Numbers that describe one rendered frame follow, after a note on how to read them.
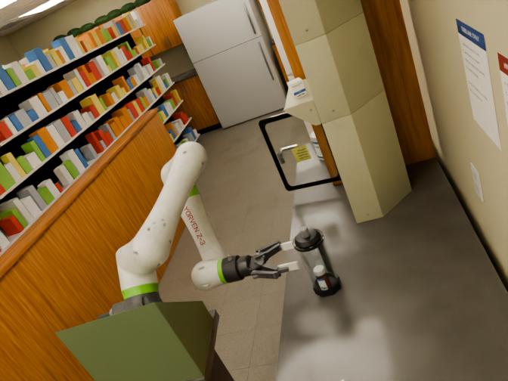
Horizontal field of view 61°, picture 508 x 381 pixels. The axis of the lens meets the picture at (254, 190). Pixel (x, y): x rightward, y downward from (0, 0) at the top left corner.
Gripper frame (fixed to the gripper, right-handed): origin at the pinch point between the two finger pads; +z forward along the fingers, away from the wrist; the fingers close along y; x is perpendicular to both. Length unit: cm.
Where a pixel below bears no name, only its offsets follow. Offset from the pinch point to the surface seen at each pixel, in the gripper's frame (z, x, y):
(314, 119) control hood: 17, -33, 34
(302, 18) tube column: 25, -67, 35
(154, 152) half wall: -174, 31, 262
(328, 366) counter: 6.2, 17.0, -33.6
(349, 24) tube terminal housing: 39, -58, 43
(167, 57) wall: -249, -13, 591
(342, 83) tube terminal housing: 31, -42, 35
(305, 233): 6.8, -8.7, -1.5
